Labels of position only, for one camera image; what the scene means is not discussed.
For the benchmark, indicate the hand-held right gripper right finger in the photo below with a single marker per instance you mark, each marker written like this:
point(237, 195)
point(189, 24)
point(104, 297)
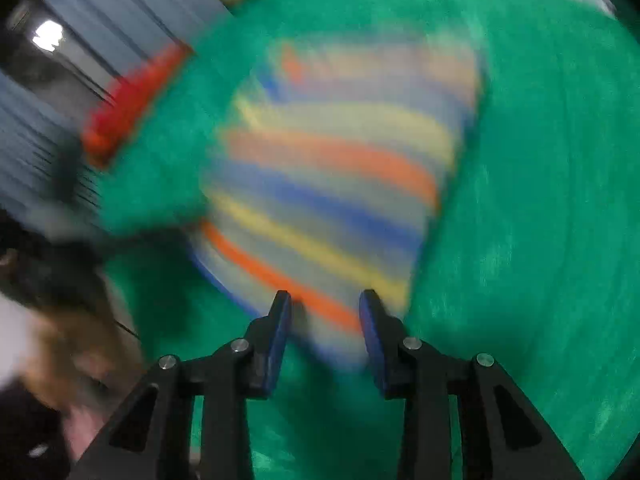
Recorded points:
point(374, 345)

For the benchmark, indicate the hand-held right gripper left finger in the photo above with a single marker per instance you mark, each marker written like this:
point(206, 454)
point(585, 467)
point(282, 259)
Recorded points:
point(277, 345)

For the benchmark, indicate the striped knitted sweater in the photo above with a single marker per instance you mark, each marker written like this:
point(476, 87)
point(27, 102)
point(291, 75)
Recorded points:
point(325, 185)

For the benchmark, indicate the red garment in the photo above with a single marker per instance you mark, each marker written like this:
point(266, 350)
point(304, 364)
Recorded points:
point(112, 120)

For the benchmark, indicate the green patterned blanket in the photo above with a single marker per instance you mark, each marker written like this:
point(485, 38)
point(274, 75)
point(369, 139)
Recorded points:
point(525, 210)

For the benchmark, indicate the orange garment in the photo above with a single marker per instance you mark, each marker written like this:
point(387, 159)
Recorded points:
point(160, 67)

